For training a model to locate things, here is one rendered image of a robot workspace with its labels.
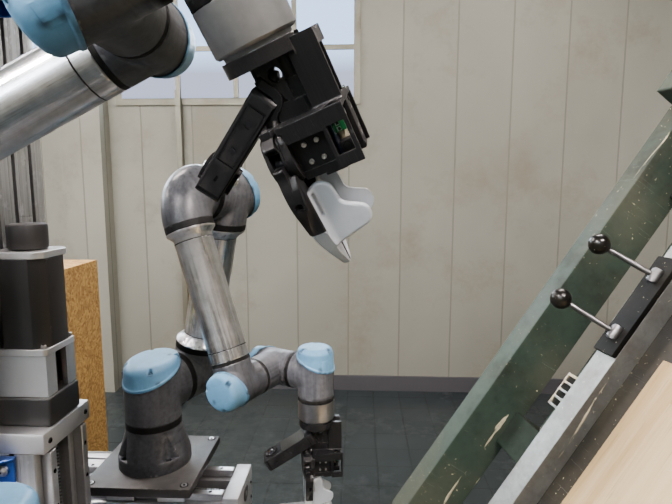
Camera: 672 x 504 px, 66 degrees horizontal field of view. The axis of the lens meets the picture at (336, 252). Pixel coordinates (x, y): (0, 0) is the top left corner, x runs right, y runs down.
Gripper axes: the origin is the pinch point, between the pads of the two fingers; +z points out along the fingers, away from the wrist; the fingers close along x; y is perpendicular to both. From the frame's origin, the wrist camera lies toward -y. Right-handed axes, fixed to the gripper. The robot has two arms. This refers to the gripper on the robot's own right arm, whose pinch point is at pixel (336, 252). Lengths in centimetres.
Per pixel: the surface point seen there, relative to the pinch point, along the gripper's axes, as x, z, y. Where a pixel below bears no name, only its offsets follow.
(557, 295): 37, 38, 22
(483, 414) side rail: 41, 66, 0
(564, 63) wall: 368, 80, 102
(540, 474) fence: 19, 61, 9
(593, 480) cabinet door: 13, 57, 16
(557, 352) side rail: 49, 62, 19
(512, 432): 38, 70, 5
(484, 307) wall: 301, 218, -10
